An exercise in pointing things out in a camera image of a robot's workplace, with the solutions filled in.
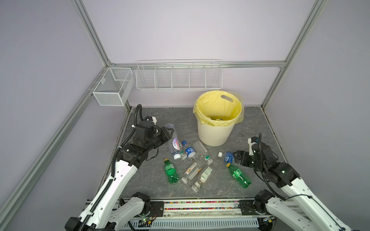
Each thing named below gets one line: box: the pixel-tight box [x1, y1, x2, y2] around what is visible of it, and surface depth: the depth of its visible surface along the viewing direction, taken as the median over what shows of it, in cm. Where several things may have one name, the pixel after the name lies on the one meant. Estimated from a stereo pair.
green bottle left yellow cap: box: [163, 157, 180, 184], surface depth 84 cm
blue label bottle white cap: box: [217, 151, 234, 164], surface depth 88 cm
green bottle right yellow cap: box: [225, 162, 252, 189], surface depth 82 cm
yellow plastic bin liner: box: [192, 89, 245, 127], surface depth 91 cm
